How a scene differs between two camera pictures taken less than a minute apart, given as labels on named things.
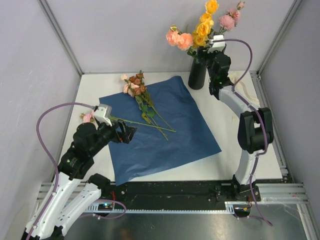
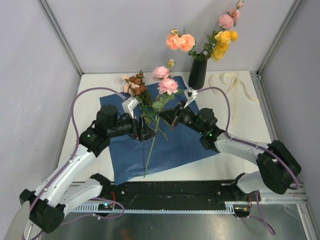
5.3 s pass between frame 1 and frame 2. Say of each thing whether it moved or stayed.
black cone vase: stayed
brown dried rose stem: stayed
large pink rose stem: moved
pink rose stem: stayed
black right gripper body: moved
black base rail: stayed
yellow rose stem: moved
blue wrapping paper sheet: stayed
